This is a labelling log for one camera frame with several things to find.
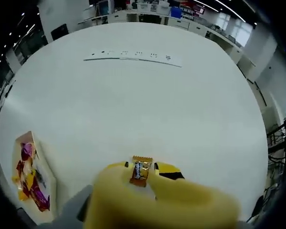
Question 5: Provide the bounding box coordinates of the blue storage box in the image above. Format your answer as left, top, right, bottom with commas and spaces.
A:
170, 6, 182, 18

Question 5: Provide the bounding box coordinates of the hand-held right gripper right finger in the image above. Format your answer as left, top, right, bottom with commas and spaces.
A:
154, 162, 185, 181

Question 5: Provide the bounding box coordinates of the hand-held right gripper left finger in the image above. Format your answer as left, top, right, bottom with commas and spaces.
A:
61, 161, 131, 224

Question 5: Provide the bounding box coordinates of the cream hexagonal container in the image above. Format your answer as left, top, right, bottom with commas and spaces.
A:
13, 130, 58, 214

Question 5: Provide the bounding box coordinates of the wide white column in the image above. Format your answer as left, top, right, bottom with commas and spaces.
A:
37, 0, 91, 43

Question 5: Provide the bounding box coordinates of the brown gold food packet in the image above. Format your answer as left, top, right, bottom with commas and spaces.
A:
129, 155, 153, 188

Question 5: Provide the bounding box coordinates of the orange yellow food packet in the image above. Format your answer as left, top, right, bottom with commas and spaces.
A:
11, 175, 31, 202

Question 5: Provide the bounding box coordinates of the row of white desks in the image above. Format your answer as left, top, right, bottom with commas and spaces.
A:
77, 4, 257, 79

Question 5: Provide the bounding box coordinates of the table socket strip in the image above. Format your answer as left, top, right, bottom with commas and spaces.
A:
82, 49, 183, 68

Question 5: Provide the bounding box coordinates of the white box blue panel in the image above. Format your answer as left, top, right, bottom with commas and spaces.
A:
99, 1, 110, 15

